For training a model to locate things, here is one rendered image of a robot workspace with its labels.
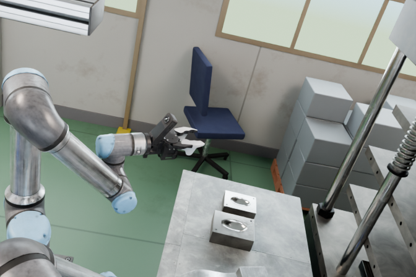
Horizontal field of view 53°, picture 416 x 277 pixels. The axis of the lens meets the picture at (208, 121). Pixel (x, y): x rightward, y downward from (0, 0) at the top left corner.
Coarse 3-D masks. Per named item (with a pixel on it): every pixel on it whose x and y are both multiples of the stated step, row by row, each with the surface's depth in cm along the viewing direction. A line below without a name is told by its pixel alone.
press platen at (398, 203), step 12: (372, 156) 202; (384, 156) 202; (372, 168) 198; (384, 168) 192; (408, 180) 188; (396, 192) 176; (408, 192) 178; (396, 204) 169; (408, 204) 170; (396, 216) 166; (408, 216) 163; (408, 228) 156; (408, 240) 154
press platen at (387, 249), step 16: (352, 192) 214; (368, 192) 218; (352, 208) 209; (384, 208) 208; (384, 224) 197; (368, 240) 185; (384, 240) 187; (400, 240) 189; (368, 256) 181; (384, 256) 177; (400, 256) 180; (384, 272) 169; (400, 272) 171
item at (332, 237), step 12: (312, 204) 241; (312, 216) 236; (336, 216) 236; (348, 216) 238; (324, 228) 224; (336, 228) 227; (348, 228) 229; (324, 240) 216; (336, 240) 218; (348, 240) 220; (324, 252) 208; (336, 252) 210; (360, 252) 214; (324, 264) 201; (336, 264) 203; (324, 276) 198; (336, 276) 196; (348, 276) 198
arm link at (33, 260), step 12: (12, 264) 63; (24, 264) 63; (36, 264) 64; (48, 264) 66; (0, 276) 61; (12, 276) 61; (24, 276) 61; (36, 276) 62; (48, 276) 63; (60, 276) 65
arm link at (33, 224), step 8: (16, 216) 121; (24, 216) 122; (32, 216) 122; (40, 216) 123; (8, 224) 123; (16, 224) 119; (24, 224) 120; (32, 224) 120; (40, 224) 121; (48, 224) 122; (8, 232) 117; (16, 232) 117; (24, 232) 118; (32, 232) 118; (40, 232) 119; (48, 232) 121; (40, 240) 118; (48, 240) 122
